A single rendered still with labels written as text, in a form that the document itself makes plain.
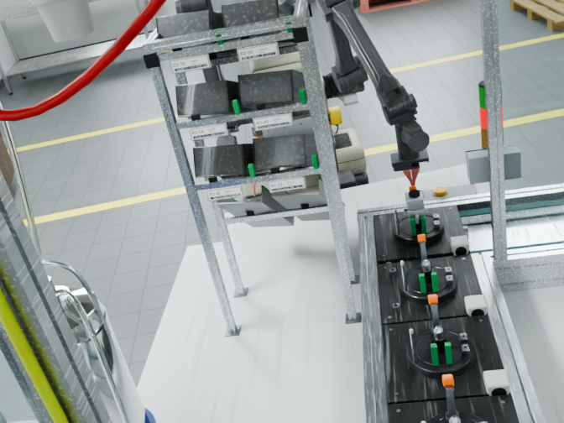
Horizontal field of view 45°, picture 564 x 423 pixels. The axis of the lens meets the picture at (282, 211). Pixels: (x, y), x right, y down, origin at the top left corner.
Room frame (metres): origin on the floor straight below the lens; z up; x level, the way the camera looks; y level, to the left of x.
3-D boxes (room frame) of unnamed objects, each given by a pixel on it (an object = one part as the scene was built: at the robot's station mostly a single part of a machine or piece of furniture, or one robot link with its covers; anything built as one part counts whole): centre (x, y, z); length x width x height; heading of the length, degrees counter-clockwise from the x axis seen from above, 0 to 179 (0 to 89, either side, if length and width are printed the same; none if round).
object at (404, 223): (1.59, -0.36, 0.98); 0.14 x 0.14 x 0.02
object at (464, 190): (1.79, -0.48, 0.93); 0.21 x 0.07 x 0.06; 79
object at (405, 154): (1.70, -0.38, 1.17); 0.10 x 0.07 x 0.07; 79
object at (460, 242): (1.48, -0.43, 0.97); 0.05 x 0.05 x 0.04; 79
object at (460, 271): (1.34, -0.31, 1.01); 0.24 x 0.24 x 0.13; 79
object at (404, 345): (1.10, -0.26, 1.01); 0.24 x 0.24 x 0.13; 79
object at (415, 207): (1.58, -0.35, 1.06); 0.08 x 0.04 x 0.07; 167
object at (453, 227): (1.59, -0.36, 0.96); 0.24 x 0.24 x 0.02; 79
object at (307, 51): (1.53, 0.02, 1.26); 0.36 x 0.21 x 0.80; 79
